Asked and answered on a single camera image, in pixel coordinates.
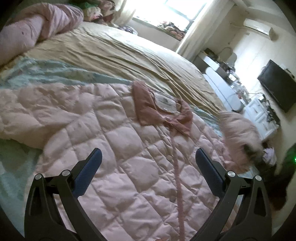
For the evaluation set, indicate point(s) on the light blue cartoon blanket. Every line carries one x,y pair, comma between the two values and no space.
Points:
19,160

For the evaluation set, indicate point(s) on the pink rolled duvet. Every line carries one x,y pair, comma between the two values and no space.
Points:
36,23

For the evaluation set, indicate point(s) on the pink quilted down coat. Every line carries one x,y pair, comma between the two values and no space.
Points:
148,186

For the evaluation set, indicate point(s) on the pile of clothes by headboard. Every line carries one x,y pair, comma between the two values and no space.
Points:
100,12

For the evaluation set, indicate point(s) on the left cream curtain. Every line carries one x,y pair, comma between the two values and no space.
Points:
124,11

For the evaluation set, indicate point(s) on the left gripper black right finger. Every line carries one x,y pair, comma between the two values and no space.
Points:
253,220

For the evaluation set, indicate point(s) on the right cream curtain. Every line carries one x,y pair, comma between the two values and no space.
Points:
203,27

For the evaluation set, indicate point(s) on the white vanity desk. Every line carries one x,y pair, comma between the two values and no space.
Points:
215,75

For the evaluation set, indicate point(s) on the black wall television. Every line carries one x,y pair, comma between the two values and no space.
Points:
279,85

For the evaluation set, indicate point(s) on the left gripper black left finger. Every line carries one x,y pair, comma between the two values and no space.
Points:
42,218

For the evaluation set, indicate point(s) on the tan bed sheet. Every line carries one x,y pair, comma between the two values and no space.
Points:
119,54

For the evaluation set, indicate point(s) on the cream curtain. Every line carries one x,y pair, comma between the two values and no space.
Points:
124,11
203,27

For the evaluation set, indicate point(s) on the white drawer dresser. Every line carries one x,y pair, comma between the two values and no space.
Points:
256,111

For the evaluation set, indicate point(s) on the clothes on window sill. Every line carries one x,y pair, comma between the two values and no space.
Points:
172,30

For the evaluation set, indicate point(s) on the white wall air conditioner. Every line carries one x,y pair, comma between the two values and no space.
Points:
261,29

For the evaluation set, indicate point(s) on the oval vanity mirror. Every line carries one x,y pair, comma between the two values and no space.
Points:
227,56

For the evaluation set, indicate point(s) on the window with dark frame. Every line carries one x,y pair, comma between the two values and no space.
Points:
181,13

